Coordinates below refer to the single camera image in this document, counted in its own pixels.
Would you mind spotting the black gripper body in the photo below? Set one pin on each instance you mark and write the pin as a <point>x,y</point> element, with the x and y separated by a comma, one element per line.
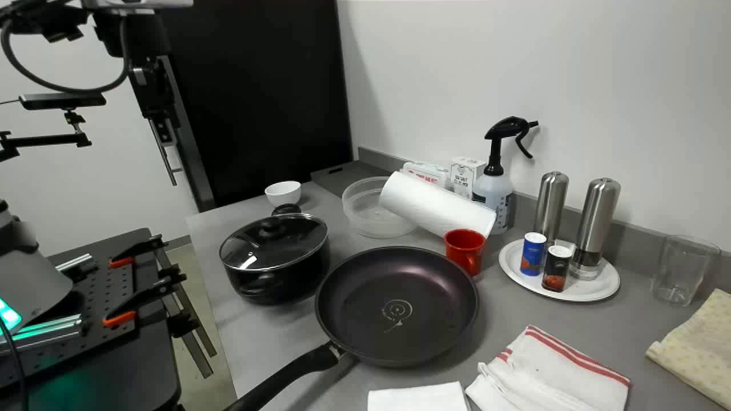
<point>144,46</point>

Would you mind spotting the white red striped towel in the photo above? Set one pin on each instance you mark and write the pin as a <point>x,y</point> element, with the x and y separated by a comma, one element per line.
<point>555,373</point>

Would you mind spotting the white paper towel roll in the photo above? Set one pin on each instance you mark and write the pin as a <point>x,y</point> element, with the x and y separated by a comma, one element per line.
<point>436,201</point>

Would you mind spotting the black frying pan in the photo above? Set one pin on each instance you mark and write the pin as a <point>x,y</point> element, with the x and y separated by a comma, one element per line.
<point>396,304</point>

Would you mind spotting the black door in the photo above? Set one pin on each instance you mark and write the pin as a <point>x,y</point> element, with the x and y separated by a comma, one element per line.
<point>258,92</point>

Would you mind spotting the white ceramic bowl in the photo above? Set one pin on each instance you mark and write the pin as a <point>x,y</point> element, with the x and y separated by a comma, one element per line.
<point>285,192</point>

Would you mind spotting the black orange bar clamp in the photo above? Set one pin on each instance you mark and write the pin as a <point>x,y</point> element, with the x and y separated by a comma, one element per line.
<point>137,251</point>
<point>144,294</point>

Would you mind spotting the glass pot lid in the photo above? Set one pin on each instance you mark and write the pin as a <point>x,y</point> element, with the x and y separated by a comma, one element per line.
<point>264,241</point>

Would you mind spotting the black cooking pot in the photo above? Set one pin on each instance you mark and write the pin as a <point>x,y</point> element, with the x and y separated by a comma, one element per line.
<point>274,287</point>

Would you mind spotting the clear plastic bowl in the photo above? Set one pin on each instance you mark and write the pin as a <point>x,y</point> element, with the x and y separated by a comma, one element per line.
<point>366,209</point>

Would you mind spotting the white first aid box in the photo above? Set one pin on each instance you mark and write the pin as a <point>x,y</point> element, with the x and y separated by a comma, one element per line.
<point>423,172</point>

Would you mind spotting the black perforated table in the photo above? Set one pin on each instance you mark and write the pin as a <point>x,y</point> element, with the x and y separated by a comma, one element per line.
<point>115,373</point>

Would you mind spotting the small white carton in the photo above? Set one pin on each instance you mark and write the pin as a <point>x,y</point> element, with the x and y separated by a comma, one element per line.
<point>464,176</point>

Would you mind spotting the red cup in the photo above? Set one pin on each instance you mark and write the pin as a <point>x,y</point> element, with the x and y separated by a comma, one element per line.
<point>464,253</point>

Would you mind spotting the silver steel grinder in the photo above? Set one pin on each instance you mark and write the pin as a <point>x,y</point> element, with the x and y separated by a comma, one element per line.
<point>551,201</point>
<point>595,221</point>

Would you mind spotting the white folded napkin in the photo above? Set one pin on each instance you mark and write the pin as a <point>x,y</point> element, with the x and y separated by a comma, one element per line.
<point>417,398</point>

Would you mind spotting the dark spice jar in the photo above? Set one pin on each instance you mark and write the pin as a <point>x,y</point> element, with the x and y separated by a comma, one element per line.
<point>555,269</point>

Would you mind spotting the white round plate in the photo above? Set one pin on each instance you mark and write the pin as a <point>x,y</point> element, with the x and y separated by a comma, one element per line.
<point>595,289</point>

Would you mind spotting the clear drinking glass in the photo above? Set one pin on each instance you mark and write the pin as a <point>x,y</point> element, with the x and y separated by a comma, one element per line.
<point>682,275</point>

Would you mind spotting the black stereo camera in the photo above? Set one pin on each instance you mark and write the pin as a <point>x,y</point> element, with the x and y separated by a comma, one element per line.
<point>61,101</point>

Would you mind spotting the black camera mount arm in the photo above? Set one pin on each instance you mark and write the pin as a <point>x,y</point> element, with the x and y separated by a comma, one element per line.
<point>46,141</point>

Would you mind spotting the silver aluminium rail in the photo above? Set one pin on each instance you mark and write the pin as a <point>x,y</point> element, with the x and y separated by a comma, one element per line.
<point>46,330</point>

